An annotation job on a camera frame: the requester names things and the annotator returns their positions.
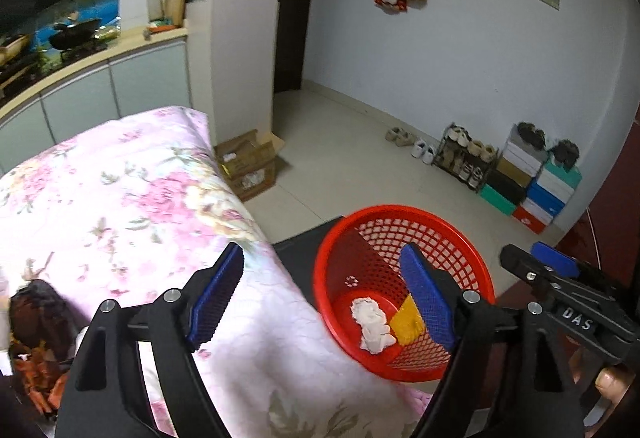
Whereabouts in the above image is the dark red door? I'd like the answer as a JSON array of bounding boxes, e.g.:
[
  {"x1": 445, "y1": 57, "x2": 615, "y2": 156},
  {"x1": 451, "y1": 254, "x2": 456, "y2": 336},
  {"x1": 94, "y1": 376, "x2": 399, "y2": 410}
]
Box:
[{"x1": 585, "y1": 113, "x2": 640, "y2": 269}]

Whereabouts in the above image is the black metal shoe rack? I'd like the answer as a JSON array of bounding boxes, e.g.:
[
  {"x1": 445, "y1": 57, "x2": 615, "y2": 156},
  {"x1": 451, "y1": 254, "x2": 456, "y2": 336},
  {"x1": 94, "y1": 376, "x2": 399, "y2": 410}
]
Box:
[{"x1": 432, "y1": 122, "x2": 502, "y2": 191}]

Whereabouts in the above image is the stack of shoe boxes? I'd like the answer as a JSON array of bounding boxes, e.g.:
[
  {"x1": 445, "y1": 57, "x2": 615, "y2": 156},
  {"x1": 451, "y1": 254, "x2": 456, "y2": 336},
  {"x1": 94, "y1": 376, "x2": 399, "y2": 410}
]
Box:
[{"x1": 477, "y1": 125, "x2": 584, "y2": 235}]

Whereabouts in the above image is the pink floral blanket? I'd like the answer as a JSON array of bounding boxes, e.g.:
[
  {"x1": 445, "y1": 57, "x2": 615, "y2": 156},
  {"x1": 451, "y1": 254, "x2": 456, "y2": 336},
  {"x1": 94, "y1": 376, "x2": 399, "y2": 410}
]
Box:
[{"x1": 0, "y1": 105, "x2": 436, "y2": 438}]

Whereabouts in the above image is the black wrapper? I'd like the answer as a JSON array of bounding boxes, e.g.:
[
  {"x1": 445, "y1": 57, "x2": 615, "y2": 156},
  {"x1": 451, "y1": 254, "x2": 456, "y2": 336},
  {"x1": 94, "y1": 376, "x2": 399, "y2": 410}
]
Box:
[{"x1": 7, "y1": 280, "x2": 85, "y2": 421}]

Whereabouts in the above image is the cluster of pale shoes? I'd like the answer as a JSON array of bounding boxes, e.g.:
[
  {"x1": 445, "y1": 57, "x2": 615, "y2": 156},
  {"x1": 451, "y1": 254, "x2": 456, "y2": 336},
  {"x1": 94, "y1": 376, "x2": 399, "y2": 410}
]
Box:
[{"x1": 442, "y1": 125, "x2": 501, "y2": 183}]

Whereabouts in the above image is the crumpled white paper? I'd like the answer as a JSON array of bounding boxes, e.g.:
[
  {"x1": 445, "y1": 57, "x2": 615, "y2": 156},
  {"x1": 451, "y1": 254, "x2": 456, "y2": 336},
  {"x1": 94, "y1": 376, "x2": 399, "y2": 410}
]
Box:
[{"x1": 351, "y1": 298, "x2": 398, "y2": 354}]

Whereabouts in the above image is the red plastic mesh basket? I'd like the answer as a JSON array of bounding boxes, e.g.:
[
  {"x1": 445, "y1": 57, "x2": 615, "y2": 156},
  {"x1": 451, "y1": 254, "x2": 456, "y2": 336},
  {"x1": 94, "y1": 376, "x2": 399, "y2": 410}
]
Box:
[{"x1": 313, "y1": 204, "x2": 496, "y2": 384}]

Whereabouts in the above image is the person's right hand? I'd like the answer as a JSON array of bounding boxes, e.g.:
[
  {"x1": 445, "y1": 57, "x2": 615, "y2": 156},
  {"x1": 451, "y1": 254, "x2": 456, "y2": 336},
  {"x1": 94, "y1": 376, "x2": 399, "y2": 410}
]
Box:
[{"x1": 592, "y1": 360, "x2": 640, "y2": 425}]

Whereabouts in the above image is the black stool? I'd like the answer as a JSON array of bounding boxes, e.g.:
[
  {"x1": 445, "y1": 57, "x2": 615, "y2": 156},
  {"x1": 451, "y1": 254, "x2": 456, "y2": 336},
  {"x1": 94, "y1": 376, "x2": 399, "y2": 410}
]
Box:
[{"x1": 272, "y1": 215, "x2": 351, "y2": 316}]

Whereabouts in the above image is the blue backsplash picture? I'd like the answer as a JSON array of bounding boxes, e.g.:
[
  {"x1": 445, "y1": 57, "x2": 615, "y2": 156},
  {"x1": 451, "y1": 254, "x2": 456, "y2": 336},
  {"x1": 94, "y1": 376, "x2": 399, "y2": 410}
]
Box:
[{"x1": 30, "y1": 0, "x2": 124, "y2": 53}]

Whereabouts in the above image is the black gas stove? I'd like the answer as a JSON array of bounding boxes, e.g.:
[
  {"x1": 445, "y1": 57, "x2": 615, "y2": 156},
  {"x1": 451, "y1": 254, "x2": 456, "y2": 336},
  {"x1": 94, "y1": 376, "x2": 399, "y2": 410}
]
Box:
[{"x1": 0, "y1": 42, "x2": 109, "y2": 91}]

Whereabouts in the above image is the pale kitchen cabinet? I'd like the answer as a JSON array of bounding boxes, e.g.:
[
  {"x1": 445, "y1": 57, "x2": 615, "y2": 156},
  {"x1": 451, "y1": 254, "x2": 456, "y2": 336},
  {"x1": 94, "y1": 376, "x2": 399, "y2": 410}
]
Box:
[{"x1": 0, "y1": 35, "x2": 194, "y2": 159}]

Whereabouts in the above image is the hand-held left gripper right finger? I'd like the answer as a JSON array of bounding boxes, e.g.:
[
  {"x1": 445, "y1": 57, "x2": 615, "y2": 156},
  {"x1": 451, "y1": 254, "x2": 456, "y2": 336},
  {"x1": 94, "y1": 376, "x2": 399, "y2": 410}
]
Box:
[{"x1": 400, "y1": 243, "x2": 587, "y2": 438}]

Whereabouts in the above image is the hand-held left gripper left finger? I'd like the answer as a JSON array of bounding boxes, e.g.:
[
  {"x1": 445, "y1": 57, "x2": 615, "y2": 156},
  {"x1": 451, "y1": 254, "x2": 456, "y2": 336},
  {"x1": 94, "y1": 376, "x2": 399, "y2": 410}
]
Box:
[{"x1": 55, "y1": 242, "x2": 246, "y2": 438}]

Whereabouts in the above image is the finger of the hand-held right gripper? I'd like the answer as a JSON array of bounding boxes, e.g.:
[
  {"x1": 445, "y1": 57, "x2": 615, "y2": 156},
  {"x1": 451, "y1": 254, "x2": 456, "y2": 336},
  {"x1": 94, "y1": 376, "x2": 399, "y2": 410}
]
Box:
[
  {"x1": 500, "y1": 244, "x2": 557, "y2": 293},
  {"x1": 531, "y1": 241, "x2": 581, "y2": 279}
]

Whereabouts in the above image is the open cardboard box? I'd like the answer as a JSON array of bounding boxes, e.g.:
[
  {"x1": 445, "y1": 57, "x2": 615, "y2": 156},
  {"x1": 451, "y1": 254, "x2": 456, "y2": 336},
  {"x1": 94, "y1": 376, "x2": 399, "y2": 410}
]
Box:
[{"x1": 214, "y1": 130, "x2": 287, "y2": 203}]

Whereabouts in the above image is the black wok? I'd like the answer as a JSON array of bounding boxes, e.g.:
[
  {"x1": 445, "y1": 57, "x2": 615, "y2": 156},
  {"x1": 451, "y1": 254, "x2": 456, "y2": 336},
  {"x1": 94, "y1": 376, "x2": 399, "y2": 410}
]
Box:
[{"x1": 50, "y1": 18, "x2": 104, "y2": 50}]

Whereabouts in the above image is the pair of black sandals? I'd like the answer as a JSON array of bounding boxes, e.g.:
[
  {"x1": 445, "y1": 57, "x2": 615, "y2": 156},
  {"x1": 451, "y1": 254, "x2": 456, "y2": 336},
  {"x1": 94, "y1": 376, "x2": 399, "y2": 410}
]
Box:
[
  {"x1": 517, "y1": 122, "x2": 547, "y2": 150},
  {"x1": 549, "y1": 139, "x2": 581, "y2": 167}
]

